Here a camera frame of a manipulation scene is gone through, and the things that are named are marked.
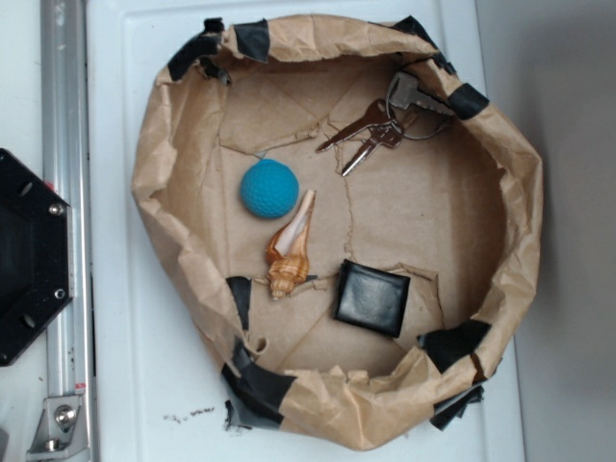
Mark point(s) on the orange spiral sea shell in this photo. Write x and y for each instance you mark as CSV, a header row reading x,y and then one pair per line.
x,y
287,253

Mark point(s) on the brown paper bag bin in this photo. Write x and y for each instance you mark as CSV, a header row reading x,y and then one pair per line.
x,y
457,207

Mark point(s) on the blue dimpled golf ball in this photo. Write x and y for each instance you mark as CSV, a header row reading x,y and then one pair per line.
x,y
269,189

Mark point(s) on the black leather wallet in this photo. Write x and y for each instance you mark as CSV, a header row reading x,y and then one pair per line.
x,y
372,298

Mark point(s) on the short silver key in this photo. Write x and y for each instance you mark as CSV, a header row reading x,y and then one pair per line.
x,y
389,136

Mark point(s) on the long silver key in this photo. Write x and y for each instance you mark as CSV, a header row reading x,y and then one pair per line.
x,y
375,116

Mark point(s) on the large square-head silver key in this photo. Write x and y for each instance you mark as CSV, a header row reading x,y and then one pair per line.
x,y
404,91

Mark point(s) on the white plastic tray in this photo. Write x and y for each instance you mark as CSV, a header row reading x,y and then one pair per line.
x,y
159,394

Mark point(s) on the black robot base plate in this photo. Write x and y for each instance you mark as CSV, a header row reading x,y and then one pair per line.
x,y
35,264

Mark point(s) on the aluminium extrusion rail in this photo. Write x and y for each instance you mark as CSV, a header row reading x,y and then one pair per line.
x,y
65,159

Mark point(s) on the metal corner bracket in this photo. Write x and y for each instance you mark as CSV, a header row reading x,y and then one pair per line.
x,y
62,433

